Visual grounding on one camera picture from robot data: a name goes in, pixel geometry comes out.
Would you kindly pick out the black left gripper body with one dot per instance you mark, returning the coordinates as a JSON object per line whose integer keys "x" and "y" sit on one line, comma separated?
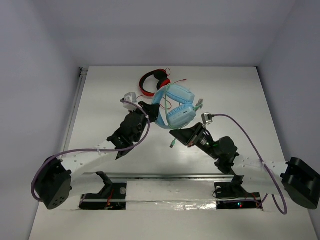
{"x": 144, "y": 111}

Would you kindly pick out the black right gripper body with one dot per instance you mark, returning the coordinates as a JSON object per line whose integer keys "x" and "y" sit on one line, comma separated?
{"x": 202, "y": 140}

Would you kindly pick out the light blue headphones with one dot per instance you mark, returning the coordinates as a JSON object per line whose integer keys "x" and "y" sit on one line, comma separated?
{"x": 184, "y": 111}

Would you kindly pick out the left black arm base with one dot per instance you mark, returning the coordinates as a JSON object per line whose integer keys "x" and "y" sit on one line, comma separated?
{"x": 111, "y": 197}

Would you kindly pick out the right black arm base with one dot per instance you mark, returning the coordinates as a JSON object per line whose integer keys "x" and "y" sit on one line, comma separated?
{"x": 232, "y": 196}

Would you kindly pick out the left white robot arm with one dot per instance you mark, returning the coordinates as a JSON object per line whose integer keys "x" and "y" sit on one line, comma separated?
{"x": 59, "y": 177}

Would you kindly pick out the red black headphones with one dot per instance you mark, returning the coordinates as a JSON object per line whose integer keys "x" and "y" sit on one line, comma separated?
{"x": 158, "y": 76}

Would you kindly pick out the white foam front board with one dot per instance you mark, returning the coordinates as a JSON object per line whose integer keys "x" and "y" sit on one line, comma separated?
{"x": 239, "y": 224}

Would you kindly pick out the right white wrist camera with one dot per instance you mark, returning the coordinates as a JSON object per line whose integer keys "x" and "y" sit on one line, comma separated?
{"x": 207, "y": 118}

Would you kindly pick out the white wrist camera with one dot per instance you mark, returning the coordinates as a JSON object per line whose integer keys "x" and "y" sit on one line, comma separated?
{"x": 207, "y": 118}
{"x": 129, "y": 101}

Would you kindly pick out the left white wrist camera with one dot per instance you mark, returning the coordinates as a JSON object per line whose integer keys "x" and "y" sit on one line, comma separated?
{"x": 129, "y": 101}

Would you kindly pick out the aluminium front rail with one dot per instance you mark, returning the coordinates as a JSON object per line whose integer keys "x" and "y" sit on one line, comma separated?
{"x": 168, "y": 176}

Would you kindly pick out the aluminium rail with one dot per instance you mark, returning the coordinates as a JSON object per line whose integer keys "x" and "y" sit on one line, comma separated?
{"x": 75, "y": 112}
{"x": 168, "y": 176}

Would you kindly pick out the aluminium left side rail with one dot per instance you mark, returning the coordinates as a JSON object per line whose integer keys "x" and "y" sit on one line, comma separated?
{"x": 75, "y": 112}

